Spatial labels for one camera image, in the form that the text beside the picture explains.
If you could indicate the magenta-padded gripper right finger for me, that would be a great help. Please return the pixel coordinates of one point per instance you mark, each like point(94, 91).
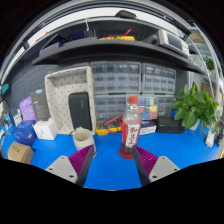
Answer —
point(160, 166)

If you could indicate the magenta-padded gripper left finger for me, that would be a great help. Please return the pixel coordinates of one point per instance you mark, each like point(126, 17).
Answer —
point(63, 166)

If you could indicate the clear red-capped drink bottle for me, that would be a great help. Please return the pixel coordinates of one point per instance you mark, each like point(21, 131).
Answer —
point(130, 130)

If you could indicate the white grey ceramic mug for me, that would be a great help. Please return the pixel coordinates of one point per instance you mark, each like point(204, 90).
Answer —
point(83, 138)

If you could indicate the dark blue product box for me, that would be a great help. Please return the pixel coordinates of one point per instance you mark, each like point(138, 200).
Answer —
point(148, 128)

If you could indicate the white cardboard box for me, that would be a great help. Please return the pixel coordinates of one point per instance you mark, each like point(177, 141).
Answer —
point(45, 130)

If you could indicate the black zip case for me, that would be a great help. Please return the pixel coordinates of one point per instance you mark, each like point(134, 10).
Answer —
point(170, 126)

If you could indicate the brown cardboard box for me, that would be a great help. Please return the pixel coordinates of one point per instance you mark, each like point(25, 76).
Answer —
point(20, 152)

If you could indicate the blue plastic bag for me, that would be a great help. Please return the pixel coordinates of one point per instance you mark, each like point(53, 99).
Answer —
point(24, 132)

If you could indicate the black rectangular case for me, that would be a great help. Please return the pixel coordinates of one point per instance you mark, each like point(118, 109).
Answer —
point(80, 111)

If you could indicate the yellow multimeter with red leads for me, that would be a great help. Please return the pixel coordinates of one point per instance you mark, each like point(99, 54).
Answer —
point(106, 128)

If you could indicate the grey cabinet with coloured drawers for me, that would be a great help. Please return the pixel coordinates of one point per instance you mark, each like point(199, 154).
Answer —
point(156, 106)

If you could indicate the dark grey labelled box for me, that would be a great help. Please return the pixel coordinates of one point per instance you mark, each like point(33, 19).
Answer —
point(40, 105)

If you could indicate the white dotted fabric tray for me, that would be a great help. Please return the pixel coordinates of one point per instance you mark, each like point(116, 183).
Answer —
point(58, 100)

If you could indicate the green potted plant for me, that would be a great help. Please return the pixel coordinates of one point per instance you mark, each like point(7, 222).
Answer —
point(193, 106)

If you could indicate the grey small-parts drawer cabinet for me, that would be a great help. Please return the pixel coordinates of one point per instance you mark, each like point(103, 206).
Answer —
point(159, 79)
point(115, 76)
point(110, 108)

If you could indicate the white metal shelf rack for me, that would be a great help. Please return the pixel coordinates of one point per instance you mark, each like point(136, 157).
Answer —
point(211, 63)

